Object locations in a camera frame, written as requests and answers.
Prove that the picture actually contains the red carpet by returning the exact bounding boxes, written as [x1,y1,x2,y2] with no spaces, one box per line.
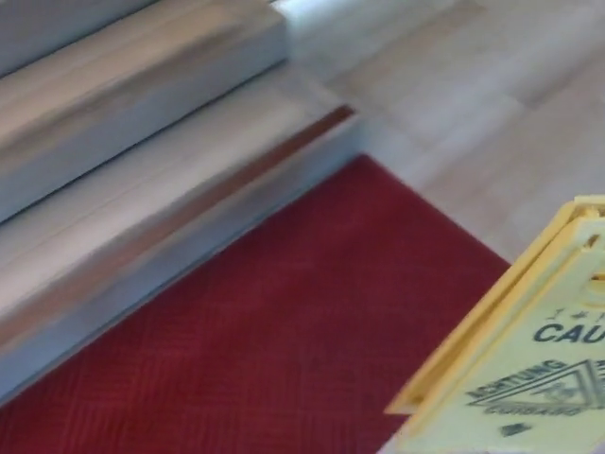
[0,153,514,454]

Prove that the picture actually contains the grey wooden staircase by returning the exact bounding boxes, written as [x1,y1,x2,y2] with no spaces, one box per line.
[0,0,365,409]

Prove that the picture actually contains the yellow folding caution sign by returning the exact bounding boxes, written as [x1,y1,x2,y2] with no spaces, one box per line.
[385,194,605,454]

